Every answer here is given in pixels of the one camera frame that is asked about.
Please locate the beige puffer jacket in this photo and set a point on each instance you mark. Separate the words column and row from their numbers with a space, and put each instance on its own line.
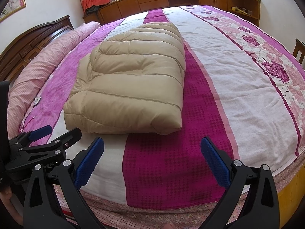
column 131, row 76

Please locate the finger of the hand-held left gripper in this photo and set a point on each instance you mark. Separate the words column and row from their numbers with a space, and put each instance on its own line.
column 69, row 137
column 39, row 131

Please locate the wooden chair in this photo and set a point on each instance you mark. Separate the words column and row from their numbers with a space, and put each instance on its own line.
column 299, row 50

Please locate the pink checked rolled quilt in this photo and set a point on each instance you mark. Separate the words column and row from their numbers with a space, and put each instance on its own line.
column 47, row 57

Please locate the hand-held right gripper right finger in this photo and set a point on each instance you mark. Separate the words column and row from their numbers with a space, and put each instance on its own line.
column 212, row 157

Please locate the person's left hand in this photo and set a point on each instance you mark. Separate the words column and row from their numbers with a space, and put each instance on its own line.
column 12, row 205

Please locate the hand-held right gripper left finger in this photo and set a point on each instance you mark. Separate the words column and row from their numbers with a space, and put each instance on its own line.
column 91, row 157

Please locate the dark clothes pile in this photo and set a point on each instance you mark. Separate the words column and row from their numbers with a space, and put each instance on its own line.
column 92, row 9

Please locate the yellow wooden bed base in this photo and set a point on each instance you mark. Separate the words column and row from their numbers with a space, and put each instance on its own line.
column 290, row 195

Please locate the dark wooden headboard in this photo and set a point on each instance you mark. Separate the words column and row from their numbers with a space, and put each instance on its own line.
column 28, row 43

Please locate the white fabric label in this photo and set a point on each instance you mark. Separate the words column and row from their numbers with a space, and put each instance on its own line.
column 37, row 100

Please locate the framed wall picture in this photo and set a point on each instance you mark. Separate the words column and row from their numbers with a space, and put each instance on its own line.
column 14, row 4

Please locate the wooden shelf ornaments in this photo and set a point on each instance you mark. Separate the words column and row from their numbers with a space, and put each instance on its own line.
column 241, row 10

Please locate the purple floral striped bedspread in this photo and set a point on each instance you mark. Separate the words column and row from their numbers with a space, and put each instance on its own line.
column 238, row 88

